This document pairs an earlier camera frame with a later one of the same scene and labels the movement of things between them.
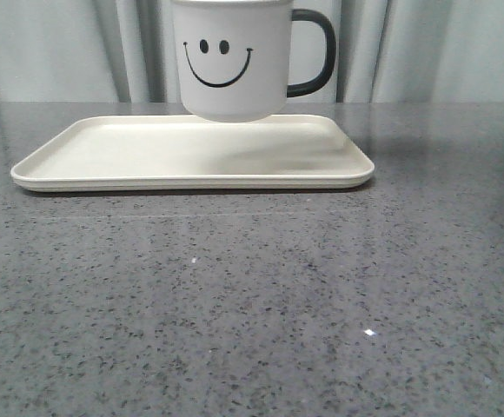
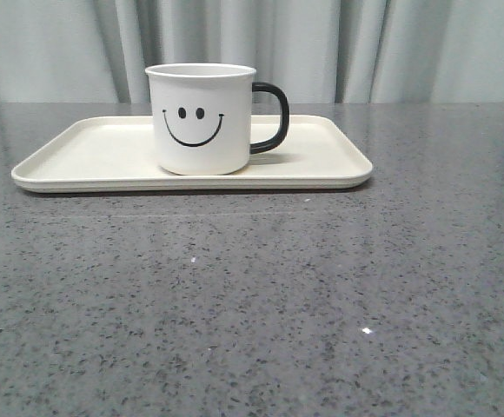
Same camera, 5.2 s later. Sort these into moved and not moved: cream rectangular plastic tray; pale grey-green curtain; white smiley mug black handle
Moved: white smiley mug black handle
Not moved: pale grey-green curtain; cream rectangular plastic tray
